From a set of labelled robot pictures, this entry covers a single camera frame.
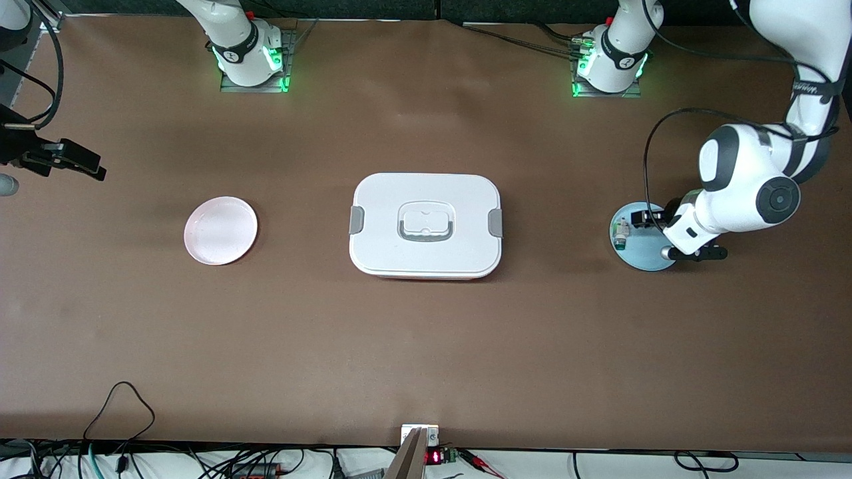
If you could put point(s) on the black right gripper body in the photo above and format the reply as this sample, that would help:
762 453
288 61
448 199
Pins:
14 145

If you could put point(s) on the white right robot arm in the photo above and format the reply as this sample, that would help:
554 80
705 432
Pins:
236 46

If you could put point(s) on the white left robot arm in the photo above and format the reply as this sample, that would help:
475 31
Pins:
739 173

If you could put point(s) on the white box with grey latches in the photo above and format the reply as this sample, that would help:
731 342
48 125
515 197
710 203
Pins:
426 256

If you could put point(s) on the light blue round plate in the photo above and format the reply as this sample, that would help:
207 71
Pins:
639 256

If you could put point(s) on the pink round plate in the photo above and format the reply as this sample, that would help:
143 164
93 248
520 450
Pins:
221 231

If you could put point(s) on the red and black test leads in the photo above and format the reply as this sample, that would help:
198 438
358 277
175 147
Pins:
476 459

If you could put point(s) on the circuit board with red display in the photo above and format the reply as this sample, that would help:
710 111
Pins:
434 457

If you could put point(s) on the grey aluminium profile bar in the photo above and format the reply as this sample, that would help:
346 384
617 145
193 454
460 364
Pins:
407 459

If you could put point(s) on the orange and black connector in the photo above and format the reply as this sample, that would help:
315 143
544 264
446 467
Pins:
256 474

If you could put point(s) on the green and white push-button switch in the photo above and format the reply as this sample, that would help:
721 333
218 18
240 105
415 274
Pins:
620 234

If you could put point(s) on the aluminium frame post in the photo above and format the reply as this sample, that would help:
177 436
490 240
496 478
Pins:
52 14

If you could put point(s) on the small white bracket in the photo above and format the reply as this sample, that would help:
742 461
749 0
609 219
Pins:
433 436

